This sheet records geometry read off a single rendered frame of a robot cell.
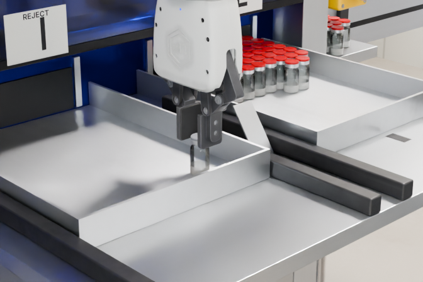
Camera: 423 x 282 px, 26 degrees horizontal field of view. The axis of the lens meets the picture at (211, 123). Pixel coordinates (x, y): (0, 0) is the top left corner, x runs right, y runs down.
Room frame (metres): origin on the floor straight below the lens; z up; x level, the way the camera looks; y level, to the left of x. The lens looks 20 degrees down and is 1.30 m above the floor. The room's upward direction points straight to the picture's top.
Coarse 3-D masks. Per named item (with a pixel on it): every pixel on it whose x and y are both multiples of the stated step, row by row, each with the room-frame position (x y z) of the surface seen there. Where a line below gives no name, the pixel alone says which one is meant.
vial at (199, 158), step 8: (192, 144) 0.96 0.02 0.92; (192, 152) 0.95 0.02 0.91; (200, 152) 0.95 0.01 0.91; (208, 152) 0.95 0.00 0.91; (192, 160) 0.95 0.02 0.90; (200, 160) 0.95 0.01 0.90; (208, 160) 0.95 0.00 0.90; (192, 168) 0.95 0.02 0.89; (200, 168) 0.95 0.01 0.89; (208, 168) 0.95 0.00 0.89
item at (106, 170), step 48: (96, 96) 1.18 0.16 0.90; (0, 144) 1.05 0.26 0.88; (48, 144) 1.05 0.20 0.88; (96, 144) 1.05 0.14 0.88; (144, 144) 1.05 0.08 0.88; (240, 144) 0.98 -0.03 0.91; (48, 192) 0.91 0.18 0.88; (96, 192) 0.91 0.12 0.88; (144, 192) 0.91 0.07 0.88; (192, 192) 0.87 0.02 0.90; (96, 240) 0.79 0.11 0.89
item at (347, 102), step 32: (320, 64) 1.34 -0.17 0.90; (352, 64) 1.29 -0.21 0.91; (160, 96) 1.22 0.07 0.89; (256, 96) 1.23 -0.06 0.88; (288, 96) 1.23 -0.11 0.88; (320, 96) 1.23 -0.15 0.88; (352, 96) 1.23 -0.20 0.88; (384, 96) 1.23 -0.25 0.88; (416, 96) 1.14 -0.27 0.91; (288, 128) 1.04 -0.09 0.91; (320, 128) 1.10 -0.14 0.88; (352, 128) 1.05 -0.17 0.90; (384, 128) 1.09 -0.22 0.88
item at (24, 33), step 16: (16, 16) 1.03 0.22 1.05; (32, 16) 1.05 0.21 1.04; (48, 16) 1.06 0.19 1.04; (64, 16) 1.08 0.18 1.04; (16, 32) 1.03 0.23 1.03; (32, 32) 1.05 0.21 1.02; (48, 32) 1.06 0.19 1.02; (64, 32) 1.08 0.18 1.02; (16, 48) 1.03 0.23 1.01; (32, 48) 1.05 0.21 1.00; (48, 48) 1.06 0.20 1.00; (64, 48) 1.08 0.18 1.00
